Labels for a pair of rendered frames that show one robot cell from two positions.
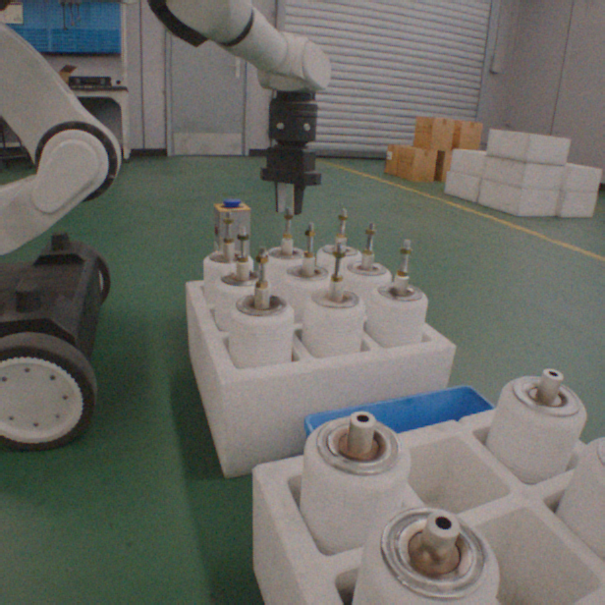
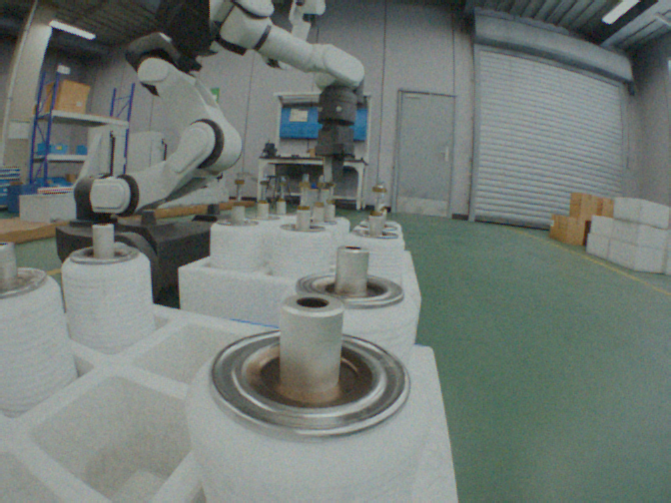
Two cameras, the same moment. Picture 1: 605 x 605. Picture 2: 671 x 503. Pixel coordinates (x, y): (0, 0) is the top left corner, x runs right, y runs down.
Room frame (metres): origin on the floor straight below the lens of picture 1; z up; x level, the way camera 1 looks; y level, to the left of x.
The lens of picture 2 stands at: (0.19, -0.38, 0.32)
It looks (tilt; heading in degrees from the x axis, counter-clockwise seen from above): 10 degrees down; 31
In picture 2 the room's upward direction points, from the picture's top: 4 degrees clockwise
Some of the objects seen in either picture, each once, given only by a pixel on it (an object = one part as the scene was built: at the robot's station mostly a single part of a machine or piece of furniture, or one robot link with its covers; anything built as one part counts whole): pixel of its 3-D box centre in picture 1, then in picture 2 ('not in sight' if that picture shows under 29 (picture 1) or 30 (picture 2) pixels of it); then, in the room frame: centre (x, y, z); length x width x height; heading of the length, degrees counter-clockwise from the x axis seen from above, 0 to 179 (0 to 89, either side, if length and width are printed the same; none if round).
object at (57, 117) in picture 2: not in sight; (81, 138); (1.82, 5.60, 1.10); 1.89 x 0.64 x 2.20; 20
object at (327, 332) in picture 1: (330, 350); (300, 281); (0.64, -0.05, 0.16); 0.10 x 0.10 x 0.18
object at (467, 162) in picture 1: (486, 164); (616, 229); (3.52, -1.37, 0.27); 0.39 x 0.39 x 0.18; 23
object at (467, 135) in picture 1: (462, 136); (604, 211); (4.62, -1.49, 0.45); 0.30 x 0.24 x 0.30; 18
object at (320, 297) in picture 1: (335, 298); (303, 228); (0.64, -0.05, 0.25); 0.08 x 0.08 x 0.01
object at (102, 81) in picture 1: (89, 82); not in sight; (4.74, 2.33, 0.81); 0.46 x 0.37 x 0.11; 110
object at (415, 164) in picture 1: (416, 163); (570, 230); (4.43, -1.02, 0.15); 0.30 x 0.24 x 0.30; 19
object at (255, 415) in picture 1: (302, 353); (314, 300); (0.75, -0.01, 0.09); 0.39 x 0.39 x 0.18; 22
